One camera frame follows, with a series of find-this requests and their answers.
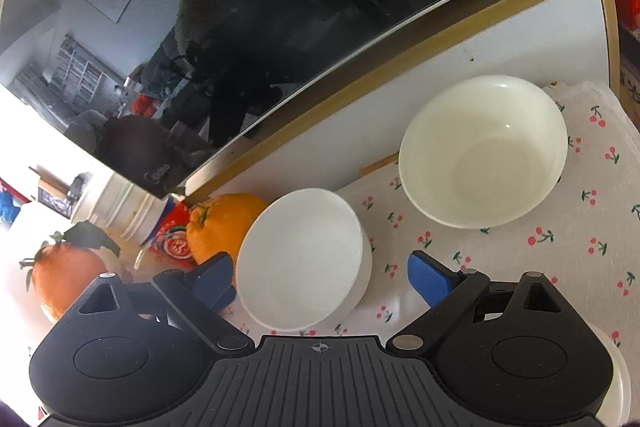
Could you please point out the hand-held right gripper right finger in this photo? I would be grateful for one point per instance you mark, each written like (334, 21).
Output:
(427, 279)

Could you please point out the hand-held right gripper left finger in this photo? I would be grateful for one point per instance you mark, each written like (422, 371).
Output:
(212, 279)

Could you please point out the bright white bowl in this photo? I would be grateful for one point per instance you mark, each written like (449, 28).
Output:
(300, 257)

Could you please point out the cream bowl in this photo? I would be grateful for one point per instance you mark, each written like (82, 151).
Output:
(480, 157)
(617, 372)

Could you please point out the red patterned paper cup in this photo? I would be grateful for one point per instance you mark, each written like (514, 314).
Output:
(172, 247)

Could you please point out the stack of paper cups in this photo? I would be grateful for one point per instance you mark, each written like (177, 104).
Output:
(135, 212)

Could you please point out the cherry print tablecloth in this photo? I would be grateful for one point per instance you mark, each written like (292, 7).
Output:
(550, 257)

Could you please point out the large orange with leaves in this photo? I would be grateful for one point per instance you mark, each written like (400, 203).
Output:
(60, 282)

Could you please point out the white wood-edged shelf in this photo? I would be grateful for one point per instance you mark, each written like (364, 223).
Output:
(400, 97)

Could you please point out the black microwave oven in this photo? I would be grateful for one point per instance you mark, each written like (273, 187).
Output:
(325, 7)

